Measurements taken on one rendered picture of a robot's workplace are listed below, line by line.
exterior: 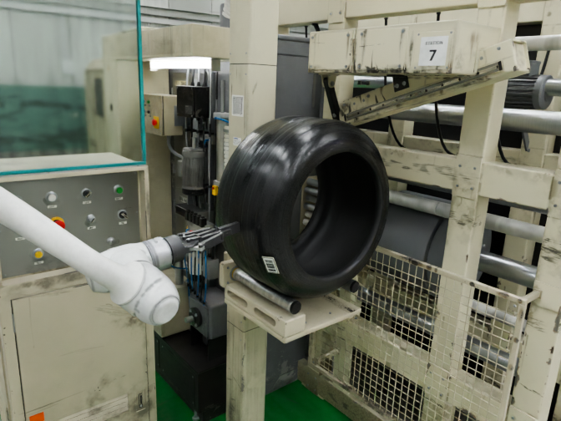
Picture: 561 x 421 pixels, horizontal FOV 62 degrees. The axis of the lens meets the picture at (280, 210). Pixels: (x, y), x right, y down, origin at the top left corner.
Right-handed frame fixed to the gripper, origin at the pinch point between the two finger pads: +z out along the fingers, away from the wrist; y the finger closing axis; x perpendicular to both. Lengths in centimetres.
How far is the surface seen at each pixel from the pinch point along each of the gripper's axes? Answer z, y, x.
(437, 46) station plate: 58, -30, -47
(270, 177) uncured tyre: 10.5, -8.6, -15.2
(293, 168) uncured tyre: 16.3, -11.8, -17.1
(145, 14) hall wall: 382, 879, -121
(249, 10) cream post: 34, 27, -62
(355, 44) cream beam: 58, 2, -48
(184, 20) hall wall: 467, 869, -106
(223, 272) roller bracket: 10.1, 24.5, 27.1
